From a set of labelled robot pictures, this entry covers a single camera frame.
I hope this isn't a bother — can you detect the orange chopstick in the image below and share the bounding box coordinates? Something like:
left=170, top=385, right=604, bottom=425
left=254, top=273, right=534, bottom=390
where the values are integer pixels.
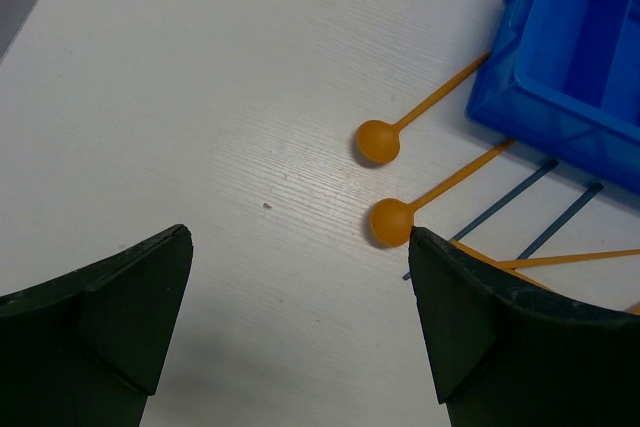
left=451, top=239, right=554, bottom=293
left=494, top=249, right=639, bottom=270

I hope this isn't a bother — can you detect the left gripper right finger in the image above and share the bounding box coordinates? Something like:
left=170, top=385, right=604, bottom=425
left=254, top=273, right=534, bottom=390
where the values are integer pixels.
left=409, top=227, right=639, bottom=426

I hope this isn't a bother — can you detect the orange plastic knife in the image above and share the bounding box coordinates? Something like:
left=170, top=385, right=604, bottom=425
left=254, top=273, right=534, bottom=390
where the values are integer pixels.
left=626, top=303, right=640, bottom=315

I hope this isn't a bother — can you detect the orange spoon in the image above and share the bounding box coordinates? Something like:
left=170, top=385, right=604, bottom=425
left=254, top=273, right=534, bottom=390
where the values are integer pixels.
left=369, top=139, right=515, bottom=247
left=355, top=51, right=491, bottom=165

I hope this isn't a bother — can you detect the orange spoon lower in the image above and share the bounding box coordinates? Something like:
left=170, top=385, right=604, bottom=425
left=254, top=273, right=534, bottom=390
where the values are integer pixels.
left=369, top=139, right=515, bottom=247

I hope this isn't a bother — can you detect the dark blue chopstick left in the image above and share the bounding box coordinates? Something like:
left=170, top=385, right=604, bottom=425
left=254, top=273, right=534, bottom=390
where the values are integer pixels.
left=402, top=159, right=560, bottom=281

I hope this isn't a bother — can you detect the orange spoon upper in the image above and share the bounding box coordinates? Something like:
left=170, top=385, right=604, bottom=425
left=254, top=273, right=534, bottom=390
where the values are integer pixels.
left=355, top=51, right=491, bottom=165

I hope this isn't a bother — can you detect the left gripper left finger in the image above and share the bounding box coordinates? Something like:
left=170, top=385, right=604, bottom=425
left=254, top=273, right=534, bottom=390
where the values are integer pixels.
left=1, top=224, right=193, bottom=426

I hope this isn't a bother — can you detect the blue divided plastic tray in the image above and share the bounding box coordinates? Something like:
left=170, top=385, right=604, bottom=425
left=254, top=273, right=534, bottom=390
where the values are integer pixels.
left=466, top=0, right=639, bottom=191

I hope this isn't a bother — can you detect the orange chopstick upper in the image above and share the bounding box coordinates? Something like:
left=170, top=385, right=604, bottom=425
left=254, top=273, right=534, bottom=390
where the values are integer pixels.
left=494, top=249, right=639, bottom=270

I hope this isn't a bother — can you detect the dark blue chopstick right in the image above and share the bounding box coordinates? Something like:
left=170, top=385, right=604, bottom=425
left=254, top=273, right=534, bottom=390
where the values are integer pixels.
left=517, top=182, right=604, bottom=260

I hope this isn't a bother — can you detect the dark blue chopstick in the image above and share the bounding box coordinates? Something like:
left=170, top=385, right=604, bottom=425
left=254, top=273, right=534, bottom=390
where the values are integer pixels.
left=517, top=182, right=604, bottom=260
left=402, top=159, right=560, bottom=281

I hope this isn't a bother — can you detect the orange chopstick lower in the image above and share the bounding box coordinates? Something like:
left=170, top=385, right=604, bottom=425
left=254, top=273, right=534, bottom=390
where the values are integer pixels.
left=451, top=239, right=554, bottom=293

